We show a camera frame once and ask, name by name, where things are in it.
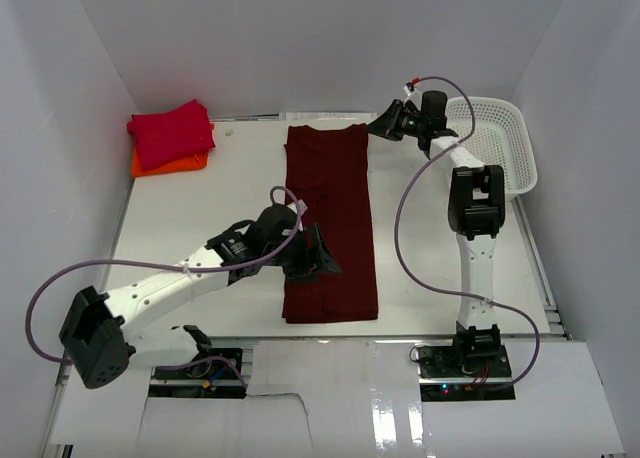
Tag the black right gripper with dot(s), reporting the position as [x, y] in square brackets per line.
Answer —
[396, 120]

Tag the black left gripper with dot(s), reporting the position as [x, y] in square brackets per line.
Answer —
[310, 253]

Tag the dark red t-shirt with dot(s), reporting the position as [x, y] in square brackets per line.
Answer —
[328, 170]

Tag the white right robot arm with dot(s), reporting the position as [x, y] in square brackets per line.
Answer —
[476, 213]

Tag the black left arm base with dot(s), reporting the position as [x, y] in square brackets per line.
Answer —
[212, 380]

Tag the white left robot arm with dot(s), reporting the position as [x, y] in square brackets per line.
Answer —
[107, 333]

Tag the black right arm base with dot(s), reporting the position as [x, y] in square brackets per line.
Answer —
[444, 379]

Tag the white perforated plastic basket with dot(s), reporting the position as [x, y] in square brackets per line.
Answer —
[501, 138]

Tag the folded orange t-shirt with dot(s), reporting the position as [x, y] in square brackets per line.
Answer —
[175, 152]

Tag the folded bright red t-shirt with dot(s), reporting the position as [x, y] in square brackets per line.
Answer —
[189, 116]

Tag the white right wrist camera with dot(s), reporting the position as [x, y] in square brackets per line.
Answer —
[413, 94]

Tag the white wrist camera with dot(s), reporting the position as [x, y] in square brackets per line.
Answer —
[299, 207]
[413, 94]

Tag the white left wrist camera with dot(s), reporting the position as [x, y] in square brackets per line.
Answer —
[299, 207]

